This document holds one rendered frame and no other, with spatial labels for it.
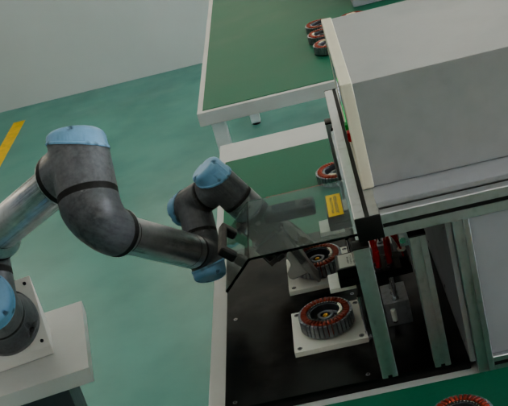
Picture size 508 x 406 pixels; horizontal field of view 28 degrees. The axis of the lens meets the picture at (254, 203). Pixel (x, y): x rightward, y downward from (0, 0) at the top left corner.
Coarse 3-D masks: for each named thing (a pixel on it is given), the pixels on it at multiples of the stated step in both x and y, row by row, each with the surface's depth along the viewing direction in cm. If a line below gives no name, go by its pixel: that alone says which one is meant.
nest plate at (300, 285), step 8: (344, 248) 235; (288, 264) 234; (336, 272) 226; (288, 280) 228; (296, 280) 227; (304, 280) 226; (312, 280) 225; (296, 288) 224; (304, 288) 223; (312, 288) 223; (320, 288) 223
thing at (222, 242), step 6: (222, 228) 195; (228, 228) 196; (234, 228) 197; (222, 234) 192; (228, 234) 196; (234, 234) 196; (222, 240) 190; (222, 246) 188; (222, 252) 188; (228, 252) 188; (234, 252) 188; (228, 258) 188; (234, 258) 188
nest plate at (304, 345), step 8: (352, 304) 212; (296, 320) 212; (360, 320) 206; (296, 328) 209; (352, 328) 204; (360, 328) 204; (296, 336) 207; (304, 336) 206; (336, 336) 203; (344, 336) 202; (352, 336) 202; (360, 336) 201; (368, 336) 201; (296, 344) 204; (304, 344) 203; (312, 344) 203; (320, 344) 202; (328, 344) 201; (336, 344) 201; (344, 344) 201; (352, 344) 201; (296, 352) 202; (304, 352) 201; (312, 352) 201; (320, 352) 201
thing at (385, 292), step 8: (384, 288) 207; (400, 288) 205; (384, 296) 204; (392, 296) 203; (400, 296) 202; (384, 304) 202; (392, 304) 201; (400, 304) 201; (408, 304) 201; (400, 312) 202; (408, 312) 202; (392, 320) 203; (400, 320) 203; (408, 320) 203
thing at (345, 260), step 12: (348, 252) 204; (396, 252) 204; (336, 264) 201; (348, 264) 199; (384, 264) 201; (396, 264) 200; (408, 264) 198; (336, 276) 204; (348, 276) 199; (384, 276) 199; (336, 288) 200; (348, 288) 200
